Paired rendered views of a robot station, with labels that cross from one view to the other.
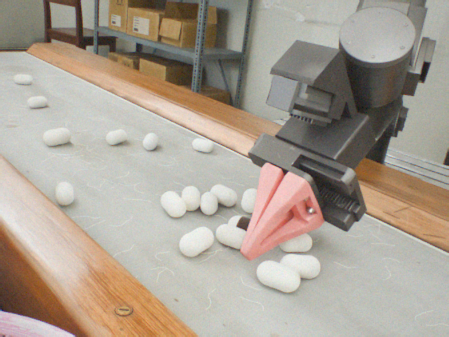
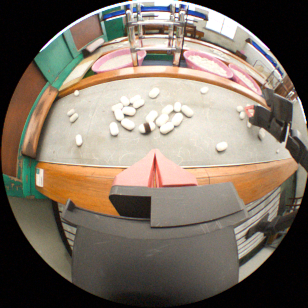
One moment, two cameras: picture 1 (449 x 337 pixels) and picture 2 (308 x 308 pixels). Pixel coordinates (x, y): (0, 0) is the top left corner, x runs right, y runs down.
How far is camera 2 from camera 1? 0.50 m
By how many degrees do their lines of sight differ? 79
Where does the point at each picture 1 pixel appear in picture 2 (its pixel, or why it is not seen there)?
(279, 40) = not seen: outside the picture
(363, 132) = (267, 112)
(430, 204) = (255, 177)
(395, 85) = (276, 108)
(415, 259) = (241, 150)
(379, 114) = (275, 123)
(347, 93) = (272, 102)
